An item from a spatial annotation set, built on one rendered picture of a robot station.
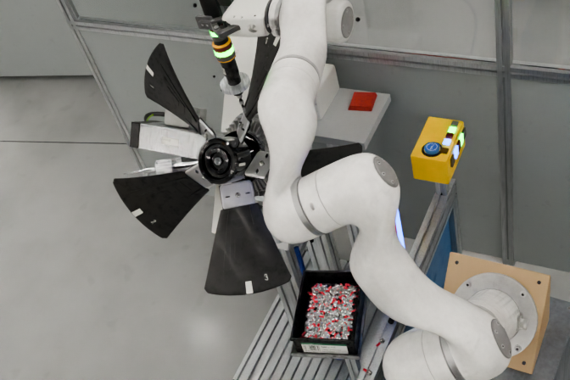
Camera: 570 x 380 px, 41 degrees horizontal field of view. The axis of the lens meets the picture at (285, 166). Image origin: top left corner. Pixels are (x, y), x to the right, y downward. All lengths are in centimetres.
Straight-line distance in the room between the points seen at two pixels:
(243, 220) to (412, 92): 86
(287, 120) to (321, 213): 16
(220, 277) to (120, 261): 158
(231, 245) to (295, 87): 86
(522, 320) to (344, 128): 100
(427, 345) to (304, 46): 57
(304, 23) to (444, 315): 57
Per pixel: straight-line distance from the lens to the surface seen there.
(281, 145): 120
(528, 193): 279
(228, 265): 202
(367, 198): 118
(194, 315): 324
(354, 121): 251
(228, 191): 201
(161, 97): 215
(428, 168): 207
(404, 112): 267
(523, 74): 243
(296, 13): 142
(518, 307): 178
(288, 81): 124
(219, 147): 196
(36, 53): 472
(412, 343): 143
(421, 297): 132
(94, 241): 371
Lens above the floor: 252
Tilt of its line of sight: 43 degrees down
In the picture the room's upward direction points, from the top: 17 degrees counter-clockwise
